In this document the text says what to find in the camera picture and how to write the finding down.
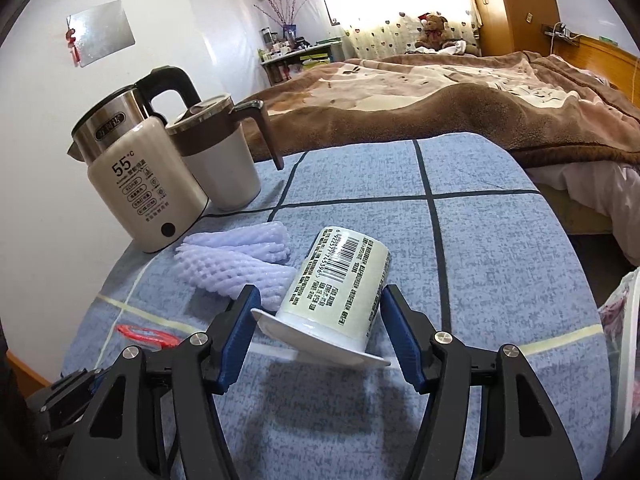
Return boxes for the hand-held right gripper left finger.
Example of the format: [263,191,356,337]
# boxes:
[57,284,262,480]

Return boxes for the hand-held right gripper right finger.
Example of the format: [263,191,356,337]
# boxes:
[381,284,583,480]

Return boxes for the white yogurt cup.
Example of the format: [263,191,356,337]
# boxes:
[250,226,394,369]

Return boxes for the white bag lined bin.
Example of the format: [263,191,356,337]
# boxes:
[596,269,640,442]

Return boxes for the lavender foam fruit net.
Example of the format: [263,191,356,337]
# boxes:
[234,221,292,264]
[174,241,297,312]

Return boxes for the blue checked tablecloth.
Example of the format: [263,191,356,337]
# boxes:
[60,132,614,480]

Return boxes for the beige mug brown lid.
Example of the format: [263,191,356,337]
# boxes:
[164,93,285,212]

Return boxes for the beige electric kettle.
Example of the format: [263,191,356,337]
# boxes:
[66,65,211,255]

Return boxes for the pink bed sheet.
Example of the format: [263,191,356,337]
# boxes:
[529,161,640,267]

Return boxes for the brown bed blanket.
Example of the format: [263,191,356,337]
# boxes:
[244,50,640,167]

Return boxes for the cluttered shelf desk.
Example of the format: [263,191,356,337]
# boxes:
[257,39,347,87]

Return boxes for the brown teddy bear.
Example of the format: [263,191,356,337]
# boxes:
[416,12,454,52]

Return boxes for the heart print curtain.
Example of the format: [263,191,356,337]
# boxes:
[311,0,484,62]

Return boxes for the dried branches in vase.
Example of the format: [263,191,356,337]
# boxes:
[252,0,314,29]

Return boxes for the wooden wardrobe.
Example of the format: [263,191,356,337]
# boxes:
[461,0,560,59]

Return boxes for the wooden headboard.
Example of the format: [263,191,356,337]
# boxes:
[541,24,640,92]

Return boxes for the red wall ornament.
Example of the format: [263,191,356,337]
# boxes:
[65,29,82,67]

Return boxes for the silver wall panel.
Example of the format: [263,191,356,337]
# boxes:
[66,0,137,67]

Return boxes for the white charger with cable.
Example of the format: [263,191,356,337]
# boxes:
[541,22,584,42]

